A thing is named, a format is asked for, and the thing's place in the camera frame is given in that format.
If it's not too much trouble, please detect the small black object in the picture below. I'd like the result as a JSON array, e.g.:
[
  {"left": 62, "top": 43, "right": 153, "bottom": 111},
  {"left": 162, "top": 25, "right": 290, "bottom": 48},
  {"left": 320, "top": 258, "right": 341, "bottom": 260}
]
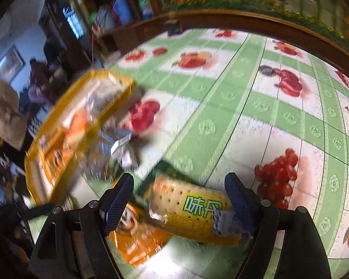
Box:
[{"left": 166, "top": 19, "right": 182, "bottom": 35}]

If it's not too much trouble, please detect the barred window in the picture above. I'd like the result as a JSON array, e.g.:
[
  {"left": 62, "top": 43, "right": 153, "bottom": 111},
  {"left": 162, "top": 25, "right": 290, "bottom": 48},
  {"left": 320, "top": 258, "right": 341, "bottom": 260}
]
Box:
[{"left": 62, "top": 6, "right": 82, "bottom": 40}]

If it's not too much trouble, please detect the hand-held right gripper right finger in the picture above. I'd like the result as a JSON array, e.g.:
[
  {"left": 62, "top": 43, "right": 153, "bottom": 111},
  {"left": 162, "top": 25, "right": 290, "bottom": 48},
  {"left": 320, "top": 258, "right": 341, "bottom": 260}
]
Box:
[{"left": 225, "top": 172, "right": 332, "bottom": 279}]

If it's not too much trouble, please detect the framed wall picture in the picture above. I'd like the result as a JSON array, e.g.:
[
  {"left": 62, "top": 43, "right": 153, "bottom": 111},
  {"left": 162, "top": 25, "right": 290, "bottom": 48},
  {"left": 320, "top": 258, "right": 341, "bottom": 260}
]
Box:
[{"left": 0, "top": 45, "right": 26, "bottom": 83}]

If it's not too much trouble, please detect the yellow cardboard box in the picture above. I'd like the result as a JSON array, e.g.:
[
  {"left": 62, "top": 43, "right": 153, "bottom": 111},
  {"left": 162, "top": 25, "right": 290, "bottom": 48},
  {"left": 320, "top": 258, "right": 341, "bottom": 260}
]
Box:
[{"left": 25, "top": 69, "right": 137, "bottom": 207}]

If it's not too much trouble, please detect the green cracker packet yellow label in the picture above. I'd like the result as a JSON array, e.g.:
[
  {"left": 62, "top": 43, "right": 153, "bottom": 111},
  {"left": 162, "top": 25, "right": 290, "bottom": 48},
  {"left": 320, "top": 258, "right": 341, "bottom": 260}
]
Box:
[{"left": 134, "top": 163, "right": 252, "bottom": 247}]

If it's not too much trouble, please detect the orange snack packet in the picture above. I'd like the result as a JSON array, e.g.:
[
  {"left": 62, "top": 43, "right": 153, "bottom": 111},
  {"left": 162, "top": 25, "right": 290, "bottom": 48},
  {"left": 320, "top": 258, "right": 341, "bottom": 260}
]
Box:
[{"left": 109, "top": 203, "right": 175, "bottom": 268}]

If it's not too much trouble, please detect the fruit print green tablecloth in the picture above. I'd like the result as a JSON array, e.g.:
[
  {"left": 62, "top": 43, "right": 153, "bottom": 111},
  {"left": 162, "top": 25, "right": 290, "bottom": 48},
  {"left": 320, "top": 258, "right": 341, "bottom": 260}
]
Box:
[{"left": 26, "top": 27, "right": 349, "bottom": 279}]

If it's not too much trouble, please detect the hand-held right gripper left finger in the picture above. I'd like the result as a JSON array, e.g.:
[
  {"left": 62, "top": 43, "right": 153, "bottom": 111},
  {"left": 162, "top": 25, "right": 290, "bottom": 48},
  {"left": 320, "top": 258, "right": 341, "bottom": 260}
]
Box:
[{"left": 27, "top": 173, "right": 135, "bottom": 279}]

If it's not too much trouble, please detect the blue thermos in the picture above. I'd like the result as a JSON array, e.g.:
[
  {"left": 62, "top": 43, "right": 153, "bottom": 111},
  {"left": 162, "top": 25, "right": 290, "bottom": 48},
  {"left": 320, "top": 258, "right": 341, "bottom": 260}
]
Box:
[{"left": 113, "top": 0, "right": 134, "bottom": 25}]

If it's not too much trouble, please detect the wrapped bottle pack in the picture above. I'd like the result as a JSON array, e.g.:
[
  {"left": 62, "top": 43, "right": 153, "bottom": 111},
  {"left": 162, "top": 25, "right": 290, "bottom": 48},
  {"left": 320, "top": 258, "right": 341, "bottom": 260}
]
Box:
[{"left": 138, "top": 0, "right": 153, "bottom": 21}]

